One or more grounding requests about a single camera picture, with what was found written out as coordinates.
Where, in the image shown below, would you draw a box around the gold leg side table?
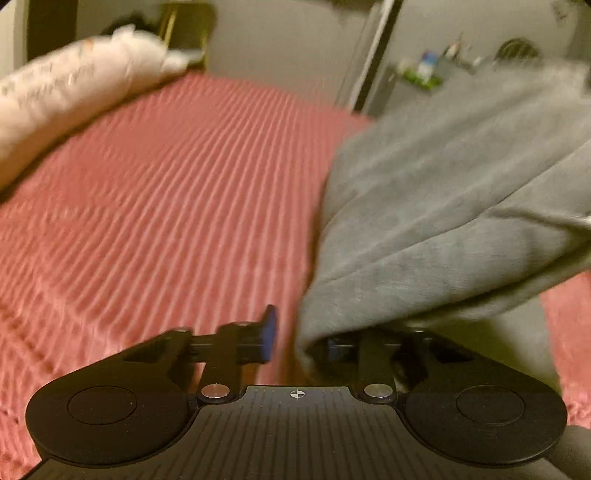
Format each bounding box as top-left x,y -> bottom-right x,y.
157,1 -> 217,71

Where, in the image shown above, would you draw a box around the round vanity mirror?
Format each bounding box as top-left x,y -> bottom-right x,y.
495,37 -> 543,62

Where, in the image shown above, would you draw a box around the grey bedside cabinet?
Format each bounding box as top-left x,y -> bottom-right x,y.
363,65 -> 436,119

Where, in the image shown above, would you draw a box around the white plush pillow toy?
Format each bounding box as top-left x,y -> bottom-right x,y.
1,25 -> 188,188

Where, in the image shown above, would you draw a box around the grey sweatpants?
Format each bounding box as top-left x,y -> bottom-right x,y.
295,60 -> 590,377

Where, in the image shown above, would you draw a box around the blue white bottle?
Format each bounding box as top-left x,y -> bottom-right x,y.
416,51 -> 439,82

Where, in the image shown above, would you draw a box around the red ribbed bed blanket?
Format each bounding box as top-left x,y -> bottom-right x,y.
1,74 -> 590,479

